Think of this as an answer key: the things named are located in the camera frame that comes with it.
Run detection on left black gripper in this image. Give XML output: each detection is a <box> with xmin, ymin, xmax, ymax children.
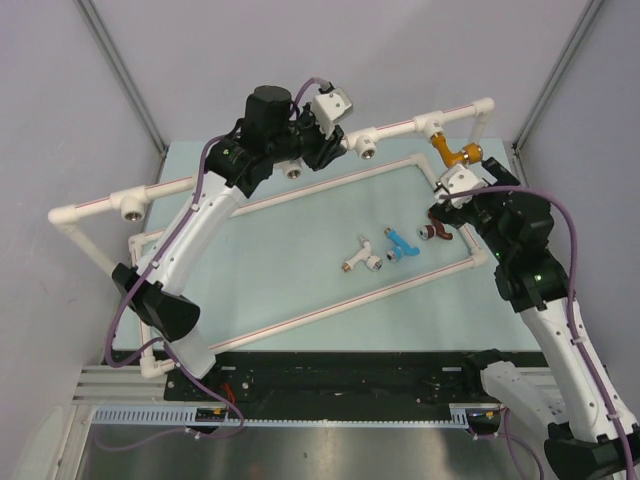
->
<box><xmin>269</xmin><ymin>104</ymin><xmax>347</xmax><ymax>173</ymax></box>

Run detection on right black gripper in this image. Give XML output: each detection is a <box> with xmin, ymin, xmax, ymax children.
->
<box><xmin>429</xmin><ymin>157</ymin><xmax>519</xmax><ymax>261</ymax></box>

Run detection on orange water faucet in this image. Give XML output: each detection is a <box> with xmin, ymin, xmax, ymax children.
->
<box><xmin>430</xmin><ymin>133</ymin><xmax>484</xmax><ymax>168</ymax></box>

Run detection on white PVC pipe frame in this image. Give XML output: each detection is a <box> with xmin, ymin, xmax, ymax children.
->
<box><xmin>48</xmin><ymin>98</ymin><xmax>495</xmax><ymax>378</ymax></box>

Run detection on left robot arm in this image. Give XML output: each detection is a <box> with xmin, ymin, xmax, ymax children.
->
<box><xmin>107</xmin><ymin>80</ymin><xmax>353</xmax><ymax>400</ymax></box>

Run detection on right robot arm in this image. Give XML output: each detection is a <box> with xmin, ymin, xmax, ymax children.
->
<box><xmin>429</xmin><ymin>158</ymin><xmax>639</xmax><ymax>479</ymax></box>

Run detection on brown water faucet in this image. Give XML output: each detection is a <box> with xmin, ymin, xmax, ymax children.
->
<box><xmin>418</xmin><ymin>216</ymin><xmax>453</xmax><ymax>241</ymax></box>

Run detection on blue water faucet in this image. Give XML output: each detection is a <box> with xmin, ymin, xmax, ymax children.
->
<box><xmin>384</xmin><ymin>227</ymin><xmax>420</xmax><ymax>263</ymax></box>

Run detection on white water faucet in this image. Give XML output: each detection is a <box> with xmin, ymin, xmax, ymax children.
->
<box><xmin>342</xmin><ymin>235</ymin><xmax>383</xmax><ymax>273</ymax></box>

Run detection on light blue table mat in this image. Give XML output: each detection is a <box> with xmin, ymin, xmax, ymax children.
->
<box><xmin>185</xmin><ymin>140</ymin><xmax>537</xmax><ymax>351</ymax></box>

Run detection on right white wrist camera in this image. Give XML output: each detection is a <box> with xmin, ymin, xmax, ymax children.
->
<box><xmin>434</xmin><ymin>164</ymin><xmax>488</xmax><ymax>209</ymax></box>

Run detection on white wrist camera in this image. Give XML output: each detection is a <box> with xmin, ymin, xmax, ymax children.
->
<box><xmin>310</xmin><ymin>88</ymin><xmax>353</xmax><ymax>136</ymax></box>
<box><xmin>434</xmin><ymin>164</ymin><xmax>488</xmax><ymax>209</ymax></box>

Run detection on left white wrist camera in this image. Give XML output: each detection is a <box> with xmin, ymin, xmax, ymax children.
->
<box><xmin>310</xmin><ymin>88</ymin><xmax>353</xmax><ymax>136</ymax></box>

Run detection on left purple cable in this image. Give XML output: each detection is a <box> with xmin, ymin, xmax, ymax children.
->
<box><xmin>92</xmin><ymin>75</ymin><xmax>331</xmax><ymax>444</ymax></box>

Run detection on purple cable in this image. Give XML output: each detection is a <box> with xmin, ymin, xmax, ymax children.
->
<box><xmin>447</xmin><ymin>185</ymin><xmax>640</xmax><ymax>479</ymax></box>
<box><xmin>92</xmin><ymin>75</ymin><xmax>331</xmax><ymax>444</ymax></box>

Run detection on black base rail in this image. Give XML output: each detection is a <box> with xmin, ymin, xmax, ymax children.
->
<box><xmin>163</xmin><ymin>349</ymin><xmax>522</xmax><ymax>422</ymax></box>

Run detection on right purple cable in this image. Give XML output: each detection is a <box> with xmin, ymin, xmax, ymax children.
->
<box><xmin>447</xmin><ymin>185</ymin><xmax>640</xmax><ymax>479</ymax></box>

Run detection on white slotted cable duct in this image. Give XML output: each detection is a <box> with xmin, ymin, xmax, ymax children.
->
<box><xmin>92</xmin><ymin>403</ymin><xmax>481</xmax><ymax>429</ymax></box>

